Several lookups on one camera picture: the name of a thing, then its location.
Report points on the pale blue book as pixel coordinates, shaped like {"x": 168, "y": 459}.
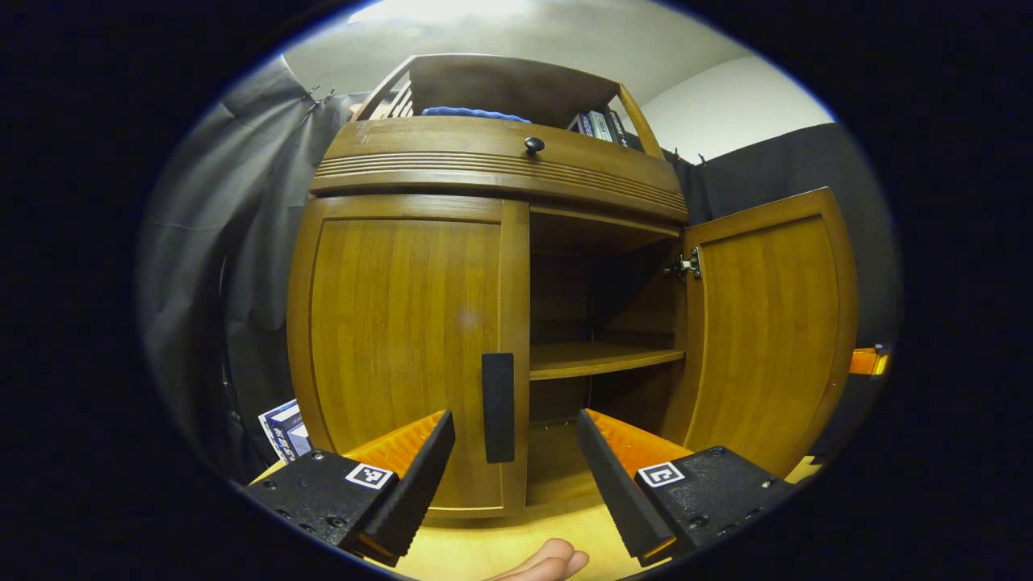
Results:
{"x": 300, "y": 440}

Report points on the black round drawer knob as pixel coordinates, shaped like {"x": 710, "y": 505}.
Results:
{"x": 534, "y": 145}

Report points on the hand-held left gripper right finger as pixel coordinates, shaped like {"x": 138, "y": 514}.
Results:
{"x": 617, "y": 492}

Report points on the ceiling light panel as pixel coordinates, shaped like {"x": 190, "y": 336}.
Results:
{"x": 436, "y": 10}

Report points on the grey upright book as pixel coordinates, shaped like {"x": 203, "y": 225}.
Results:
{"x": 600, "y": 125}

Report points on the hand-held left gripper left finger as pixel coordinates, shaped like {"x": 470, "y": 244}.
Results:
{"x": 416, "y": 496}

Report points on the wooden inner shelf board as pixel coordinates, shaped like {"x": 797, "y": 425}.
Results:
{"x": 597, "y": 359}

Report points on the black backdrop cloth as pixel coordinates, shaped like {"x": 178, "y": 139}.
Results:
{"x": 226, "y": 242}

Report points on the wooden cabinet door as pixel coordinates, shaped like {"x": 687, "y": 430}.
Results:
{"x": 403, "y": 323}
{"x": 767, "y": 323}

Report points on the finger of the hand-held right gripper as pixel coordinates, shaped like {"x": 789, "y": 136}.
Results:
{"x": 867, "y": 361}

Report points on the metal door hinge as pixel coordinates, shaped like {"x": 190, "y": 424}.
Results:
{"x": 684, "y": 265}

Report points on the navy blue book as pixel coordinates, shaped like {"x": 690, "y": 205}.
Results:
{"x": 286, "y": 432}

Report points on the white book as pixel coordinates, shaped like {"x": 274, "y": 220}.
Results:
{"x": 273, "y": 424}

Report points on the dark blue upright book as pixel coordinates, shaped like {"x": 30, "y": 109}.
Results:
{"x": 581, "y": 125}

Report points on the black upright book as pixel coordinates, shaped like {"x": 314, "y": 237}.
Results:
{"x": 616, "y": 127}

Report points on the blue folded cloth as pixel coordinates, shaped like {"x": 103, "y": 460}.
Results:
{"x": 468, "y": 113}

